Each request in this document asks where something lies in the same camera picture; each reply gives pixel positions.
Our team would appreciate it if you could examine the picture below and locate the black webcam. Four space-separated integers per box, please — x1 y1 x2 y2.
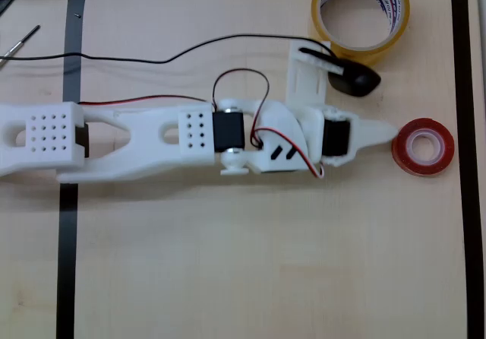
327 59 383 97

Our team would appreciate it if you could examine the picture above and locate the small red tape roll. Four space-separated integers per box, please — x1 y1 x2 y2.
390 117 456 176

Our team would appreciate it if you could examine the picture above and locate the big yellow tape roll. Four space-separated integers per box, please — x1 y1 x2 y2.
311 0 411 67

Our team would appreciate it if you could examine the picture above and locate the metal screwdriver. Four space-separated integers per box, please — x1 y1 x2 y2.
0 24 41 65

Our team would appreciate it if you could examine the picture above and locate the black camera cable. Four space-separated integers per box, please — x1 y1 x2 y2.
0 33 345 74

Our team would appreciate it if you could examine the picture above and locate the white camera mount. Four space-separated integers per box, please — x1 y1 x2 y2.
286 40 332 108

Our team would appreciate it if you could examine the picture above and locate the red white black servo wire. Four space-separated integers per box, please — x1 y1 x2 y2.
250 125 326 179

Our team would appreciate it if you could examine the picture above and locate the black strap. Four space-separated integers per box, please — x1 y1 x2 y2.
450 0 486 339
55 0 87 339

